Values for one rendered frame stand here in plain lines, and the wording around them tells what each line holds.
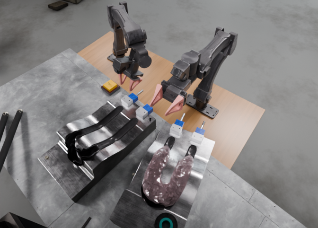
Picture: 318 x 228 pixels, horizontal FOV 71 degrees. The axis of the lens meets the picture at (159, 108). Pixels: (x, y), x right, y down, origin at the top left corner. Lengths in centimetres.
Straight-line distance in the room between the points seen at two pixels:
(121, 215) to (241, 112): 81
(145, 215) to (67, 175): 38
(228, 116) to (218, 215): 51
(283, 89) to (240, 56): 63
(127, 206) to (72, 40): 258
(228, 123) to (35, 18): 320
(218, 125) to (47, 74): 108
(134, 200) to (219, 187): 39
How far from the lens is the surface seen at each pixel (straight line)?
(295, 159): 228
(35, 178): 120
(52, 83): 151
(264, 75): 279
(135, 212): 91
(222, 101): 132
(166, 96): 80
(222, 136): 119
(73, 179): 105
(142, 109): 109
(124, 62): 95
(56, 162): 112
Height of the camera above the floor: 180
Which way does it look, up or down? 54 degrees down
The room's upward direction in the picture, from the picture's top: straight up
